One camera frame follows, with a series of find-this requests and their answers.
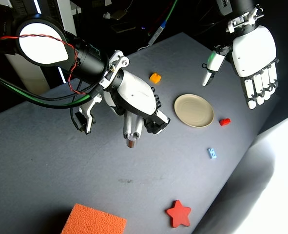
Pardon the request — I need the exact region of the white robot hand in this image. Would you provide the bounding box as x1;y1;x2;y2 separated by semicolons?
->
101;70;171;136
201;25;280;110

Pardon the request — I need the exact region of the orange toy brick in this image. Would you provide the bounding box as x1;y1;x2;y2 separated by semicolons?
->
149;72;162;85

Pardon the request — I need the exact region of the beige round plate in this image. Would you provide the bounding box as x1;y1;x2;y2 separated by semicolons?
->
174;94;214;128

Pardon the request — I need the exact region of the white adapter with blue plug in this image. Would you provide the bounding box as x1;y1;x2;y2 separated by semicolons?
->
136;21;169;52

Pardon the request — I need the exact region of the dark flat device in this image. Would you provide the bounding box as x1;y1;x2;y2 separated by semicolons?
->
111;21;137;34

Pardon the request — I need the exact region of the gold flat device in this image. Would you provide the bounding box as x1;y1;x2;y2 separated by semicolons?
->
110;9;130;20

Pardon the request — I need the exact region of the grey table cloth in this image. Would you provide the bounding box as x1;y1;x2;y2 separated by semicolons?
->
0;31;281;234

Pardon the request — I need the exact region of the white column panel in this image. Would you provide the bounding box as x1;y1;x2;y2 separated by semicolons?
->
4;53;51;95

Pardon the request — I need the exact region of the black column with light strip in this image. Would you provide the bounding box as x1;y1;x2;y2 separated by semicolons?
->
11;0;67;85

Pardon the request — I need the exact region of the red wooden star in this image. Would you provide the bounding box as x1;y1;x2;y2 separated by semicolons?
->
165;199;192;228

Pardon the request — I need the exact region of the orange textured block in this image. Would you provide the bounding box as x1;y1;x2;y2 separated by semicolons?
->
60;202;128;234

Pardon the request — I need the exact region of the green cable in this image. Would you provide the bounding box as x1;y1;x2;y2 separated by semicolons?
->
164;0;179;24

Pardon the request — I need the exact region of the white frame post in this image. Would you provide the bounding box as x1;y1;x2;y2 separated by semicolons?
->
57;0;82;37

